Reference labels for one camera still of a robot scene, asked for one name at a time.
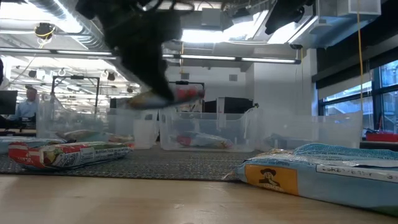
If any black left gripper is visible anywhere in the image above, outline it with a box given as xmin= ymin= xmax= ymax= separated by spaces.
xmin=102 ymin=12 xmax=183 ymax=102

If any red blue granola bar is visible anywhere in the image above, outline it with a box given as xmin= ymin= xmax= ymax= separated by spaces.
xmin=126 ymin=88 xmax=206 ymax=110
xmin=175 ymin=131 xmax=234 ymax=151

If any green orange granola bar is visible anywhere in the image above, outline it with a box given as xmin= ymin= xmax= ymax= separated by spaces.
xmin=55 ymin=129 xmax=135 ymax=144

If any red green white granola bar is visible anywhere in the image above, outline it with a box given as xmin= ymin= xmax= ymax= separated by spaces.
xmin=7 ymin=141 xmax=135 ymax=171

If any tan red granola bar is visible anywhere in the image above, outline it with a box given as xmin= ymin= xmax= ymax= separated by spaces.
xmin=266 ymin=148 xmax=297 ymax=157

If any light blue granola bar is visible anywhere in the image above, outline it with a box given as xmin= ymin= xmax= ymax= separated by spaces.
xmin=233 ymin=142 xmax=398 ymax=217

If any long ceiling light bar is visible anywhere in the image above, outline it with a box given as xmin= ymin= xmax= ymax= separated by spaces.
xmin=0 ymin=47 xmax=302 ymax=65

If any clear plastic bin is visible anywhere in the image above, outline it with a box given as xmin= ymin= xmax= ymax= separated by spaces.
xmin=157 ymin=108 xmax=259 ymax=154
xmin=35 ymin=95 xmax=160 ymax=150
xmin=248 ymin=108 xmax=364 ymax=151

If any black cabinet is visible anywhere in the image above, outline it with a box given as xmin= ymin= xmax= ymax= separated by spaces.
xmin=203 ymin=96 xmax=255 ymax=114

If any grey woven placemat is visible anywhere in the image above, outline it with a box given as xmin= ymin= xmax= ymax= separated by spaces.
xmin=0 ymin=145 xmax=262 ymax=182

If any person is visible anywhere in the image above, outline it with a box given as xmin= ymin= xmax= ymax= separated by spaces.
xmin=12 ymin=86 xmax=40 ymax=121

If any black computer monitor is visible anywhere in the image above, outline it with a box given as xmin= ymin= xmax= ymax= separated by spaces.
xmin=0 ymin=90 xmax=19 ymax=116

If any red storage box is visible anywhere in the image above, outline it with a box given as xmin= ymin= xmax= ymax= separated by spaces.
xmin=365 ymin=130 xmax=398 ymax=144

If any black metal rig frame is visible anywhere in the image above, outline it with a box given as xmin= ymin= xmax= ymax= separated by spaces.
xmin=49 ymin=75 xmax=101 ymax=116
xmin=169 ymin=80 xmax=205 ymax=110

